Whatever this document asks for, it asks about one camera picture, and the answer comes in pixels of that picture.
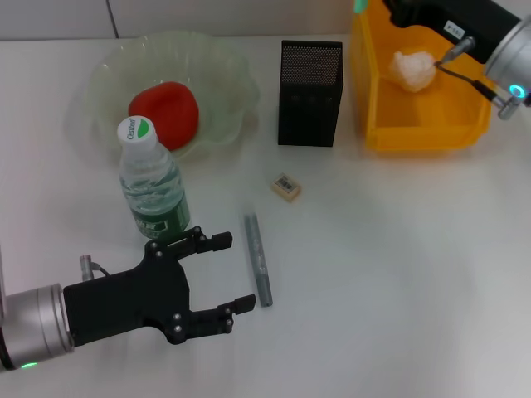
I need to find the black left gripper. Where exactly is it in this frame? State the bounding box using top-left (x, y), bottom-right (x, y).
top-left (62, 226), bottom-right (257, 347)

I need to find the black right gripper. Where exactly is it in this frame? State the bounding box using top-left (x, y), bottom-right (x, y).
top-left (382, 0), bottom-right (522, 66)

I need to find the grey pen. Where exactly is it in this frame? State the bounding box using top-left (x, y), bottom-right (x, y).
top-left (243, 213), bottom-right (274, 308)

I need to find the white paper ball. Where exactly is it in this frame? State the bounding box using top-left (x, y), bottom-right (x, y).
top-left (387, 49), bottom-right (438, 93)

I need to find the beige eraser with barcode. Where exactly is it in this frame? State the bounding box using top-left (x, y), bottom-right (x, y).
top-left (270, 172), bottom-right (303, 203)

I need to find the clear bottle with green label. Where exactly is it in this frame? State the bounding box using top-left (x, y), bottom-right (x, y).
top-left (116, 116), bottom-right (192, 242)

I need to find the red-orange fruit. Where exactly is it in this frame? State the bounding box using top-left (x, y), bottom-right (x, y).
top-left (128, 81), bottom-right (200, 151)

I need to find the black mesh pen holder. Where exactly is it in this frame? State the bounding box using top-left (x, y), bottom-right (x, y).
top-left (276, 40), bottom-right (344, 148)

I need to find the pale green glass fruit plate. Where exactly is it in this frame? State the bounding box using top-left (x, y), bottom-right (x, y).
top-left (82, 31), bottom-right (259, 163)

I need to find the yellow plastic bin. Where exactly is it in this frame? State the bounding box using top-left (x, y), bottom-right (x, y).
top-left (350, 0), bottom-right (500, 153)

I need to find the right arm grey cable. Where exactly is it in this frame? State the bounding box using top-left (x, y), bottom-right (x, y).
top-left (433, 36), bottom-right (522, 121)

